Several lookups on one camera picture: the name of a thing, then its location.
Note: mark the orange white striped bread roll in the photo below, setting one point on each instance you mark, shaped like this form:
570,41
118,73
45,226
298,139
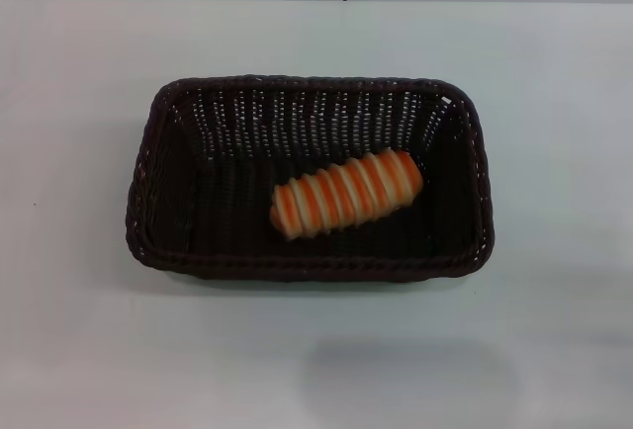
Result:
346,197

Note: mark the dark brown woven basket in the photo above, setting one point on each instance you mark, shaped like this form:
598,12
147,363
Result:
207,211

